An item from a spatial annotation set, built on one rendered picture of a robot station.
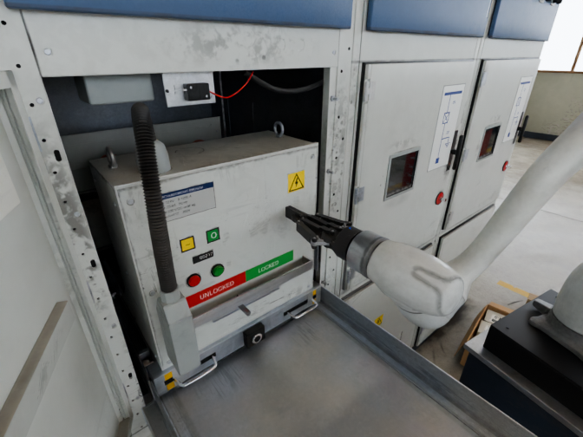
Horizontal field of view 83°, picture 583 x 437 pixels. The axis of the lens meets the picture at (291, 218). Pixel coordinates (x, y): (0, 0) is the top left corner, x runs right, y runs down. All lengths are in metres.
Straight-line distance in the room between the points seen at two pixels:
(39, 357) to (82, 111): 0.99
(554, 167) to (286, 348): 0.75
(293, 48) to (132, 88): 0.34
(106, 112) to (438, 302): 1.24
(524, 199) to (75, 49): 0.78
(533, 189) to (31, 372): 0.83
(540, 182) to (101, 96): 0.79
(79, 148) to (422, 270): 1.06
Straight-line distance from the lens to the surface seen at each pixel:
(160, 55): 0.64
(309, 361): 0.98
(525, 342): 1.23
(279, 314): 1.02
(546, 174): 0.74
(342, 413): 0.90
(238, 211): 0.77
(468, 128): 1.58
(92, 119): 1.42
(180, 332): 0.70
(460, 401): 0.97
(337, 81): 0.89
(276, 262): 0.91
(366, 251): 0.65
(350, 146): 0.97
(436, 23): 1.19
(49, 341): 0.60
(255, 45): 0.73
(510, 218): 0.75
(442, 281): 0.60
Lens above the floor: 1.60
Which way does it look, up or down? 27 degrees down
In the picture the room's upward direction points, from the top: straight up
